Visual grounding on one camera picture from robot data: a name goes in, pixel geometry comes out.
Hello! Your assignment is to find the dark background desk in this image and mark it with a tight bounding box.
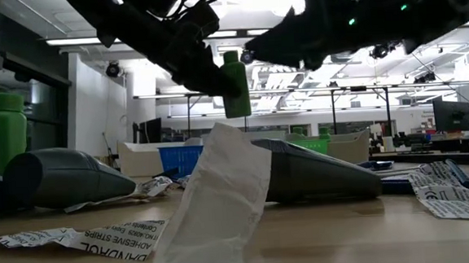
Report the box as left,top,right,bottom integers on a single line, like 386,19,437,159
367,131,469,173

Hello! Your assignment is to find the black ceiling spotlight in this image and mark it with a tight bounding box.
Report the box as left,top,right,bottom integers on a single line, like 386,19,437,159
104,59,121,78
239,48,256,66
370,42,397,61
413,71,437,85

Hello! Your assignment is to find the white bandage wrapper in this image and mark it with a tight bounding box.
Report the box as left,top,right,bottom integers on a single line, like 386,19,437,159
62,186,176,214
139,119,280,263

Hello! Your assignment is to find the green plastic basket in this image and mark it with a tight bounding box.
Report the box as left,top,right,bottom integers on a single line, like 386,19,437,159
287,138,330,158

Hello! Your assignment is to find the grey Dove deodorant stick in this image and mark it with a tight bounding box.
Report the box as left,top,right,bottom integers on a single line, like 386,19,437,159
252,131,384,208
1,143,138,214

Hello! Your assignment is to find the printed adhesive strips wrapper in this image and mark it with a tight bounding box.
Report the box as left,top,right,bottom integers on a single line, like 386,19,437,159
0,218,173,263

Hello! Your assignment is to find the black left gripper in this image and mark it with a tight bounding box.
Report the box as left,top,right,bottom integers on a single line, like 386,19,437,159
129,12,243,105

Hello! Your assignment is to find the bagged silver nail clipper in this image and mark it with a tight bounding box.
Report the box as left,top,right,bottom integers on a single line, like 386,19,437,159
137,173,194,195

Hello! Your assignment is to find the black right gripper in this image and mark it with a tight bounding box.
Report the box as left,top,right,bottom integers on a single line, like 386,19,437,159
242,0,382,75

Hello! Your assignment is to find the printed bandage wrapper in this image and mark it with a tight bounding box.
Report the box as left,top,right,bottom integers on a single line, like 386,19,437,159
373,168,423,180
406,159,469,227

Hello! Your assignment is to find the black background rig frame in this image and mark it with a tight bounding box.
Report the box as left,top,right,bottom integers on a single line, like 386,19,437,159
328,83,393,139
182,88,250,135

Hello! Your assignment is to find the blue plastic basket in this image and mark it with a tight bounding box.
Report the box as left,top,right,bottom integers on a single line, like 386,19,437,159
157,144,206,180

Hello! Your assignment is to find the black computer monitor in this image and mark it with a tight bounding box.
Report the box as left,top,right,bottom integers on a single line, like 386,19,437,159
131,117,164,145
432,94,469,133

